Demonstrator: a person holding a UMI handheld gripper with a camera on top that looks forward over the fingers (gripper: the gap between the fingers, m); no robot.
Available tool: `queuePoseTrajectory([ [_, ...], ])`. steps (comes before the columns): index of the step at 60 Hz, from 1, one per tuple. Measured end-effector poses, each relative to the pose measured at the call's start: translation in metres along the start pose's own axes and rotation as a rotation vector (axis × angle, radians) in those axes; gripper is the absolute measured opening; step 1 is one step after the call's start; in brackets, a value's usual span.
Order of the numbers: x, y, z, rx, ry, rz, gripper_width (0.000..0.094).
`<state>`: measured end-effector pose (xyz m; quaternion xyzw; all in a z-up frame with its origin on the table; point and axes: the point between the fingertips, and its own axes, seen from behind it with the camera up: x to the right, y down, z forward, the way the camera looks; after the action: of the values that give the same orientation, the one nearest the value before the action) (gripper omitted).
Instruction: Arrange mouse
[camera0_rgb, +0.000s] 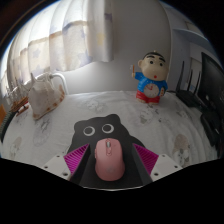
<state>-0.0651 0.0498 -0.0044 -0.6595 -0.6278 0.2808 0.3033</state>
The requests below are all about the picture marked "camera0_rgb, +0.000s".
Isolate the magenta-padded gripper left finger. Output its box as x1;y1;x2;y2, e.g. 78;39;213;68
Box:
41;143;92;186

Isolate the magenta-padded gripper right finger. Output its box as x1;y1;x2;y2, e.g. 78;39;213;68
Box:
131;143;184;186

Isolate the pink computer mouse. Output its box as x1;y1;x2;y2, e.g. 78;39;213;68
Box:
94;138;126;182

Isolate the black bear-shaped mouse pad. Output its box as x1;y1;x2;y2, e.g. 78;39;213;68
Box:
68;113;154;190

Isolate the white printed tablecloth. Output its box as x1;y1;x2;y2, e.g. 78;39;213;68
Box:
0;89;219;168

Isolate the large white conch shell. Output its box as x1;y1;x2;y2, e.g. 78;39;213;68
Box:
27;72;66;121

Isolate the black router with antennas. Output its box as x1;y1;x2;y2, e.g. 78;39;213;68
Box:
175;60;208;108

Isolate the black computer keyboard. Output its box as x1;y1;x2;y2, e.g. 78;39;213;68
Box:
0;109;18;144

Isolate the cartoon boy figurine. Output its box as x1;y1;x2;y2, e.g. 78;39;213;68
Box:
129;50;169;105

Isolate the white star-print curtain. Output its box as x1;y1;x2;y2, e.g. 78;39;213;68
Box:
0;0;116;98

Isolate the white wall shelf unit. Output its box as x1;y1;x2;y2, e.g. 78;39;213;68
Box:
169;6;216;53

